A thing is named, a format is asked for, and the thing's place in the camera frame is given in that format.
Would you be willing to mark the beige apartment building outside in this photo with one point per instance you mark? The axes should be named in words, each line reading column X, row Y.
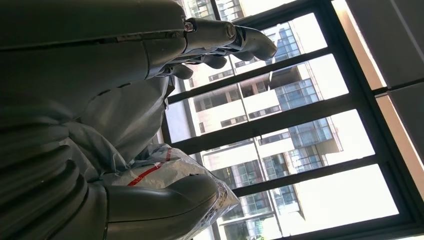
column 232, row 112

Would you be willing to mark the dark window frame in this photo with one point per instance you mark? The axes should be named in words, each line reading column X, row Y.
column 281, row 119

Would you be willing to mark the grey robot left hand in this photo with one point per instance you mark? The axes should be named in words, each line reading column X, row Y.
column 82, row 49

